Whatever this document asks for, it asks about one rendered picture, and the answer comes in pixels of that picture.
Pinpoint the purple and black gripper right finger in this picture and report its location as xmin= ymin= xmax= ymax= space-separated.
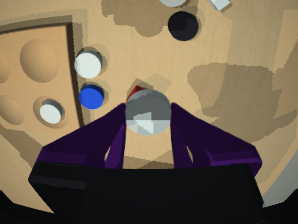
xmin=170 ymin=103 xmax=262 ymax=176

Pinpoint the black disc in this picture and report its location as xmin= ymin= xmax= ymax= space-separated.
xmin=168 ymin=11 xmax=199 ymax=41

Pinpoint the small grey block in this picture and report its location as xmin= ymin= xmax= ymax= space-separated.
xmin=208 ymin=0 xmax=230 ymax=11

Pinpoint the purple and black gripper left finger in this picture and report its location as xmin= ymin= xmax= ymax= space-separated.
xmin=35 ymin=103 xmax=127 ymax=169

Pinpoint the white disc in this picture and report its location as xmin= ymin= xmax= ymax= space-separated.
xmin=159 ymin=0 xmax=186 ymax=7
xmin=74 ymin=50 xmax=102 ymax=78
xmin=125 ymin=89 xmax=171 ymax=136
xmin=40 ymin=100 xmax=63 ymax=123

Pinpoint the blue disc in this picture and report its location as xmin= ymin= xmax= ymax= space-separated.
xmin=79 ymin=84 xmax=104 ymax=109

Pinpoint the red cube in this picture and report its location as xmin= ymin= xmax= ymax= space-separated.
xmin=126 ymin=85 xmax=143 ymax=103

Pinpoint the tan tray with round pockets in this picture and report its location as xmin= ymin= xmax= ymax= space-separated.
xmin=0 ymin=22 xmax=84 ymax=135

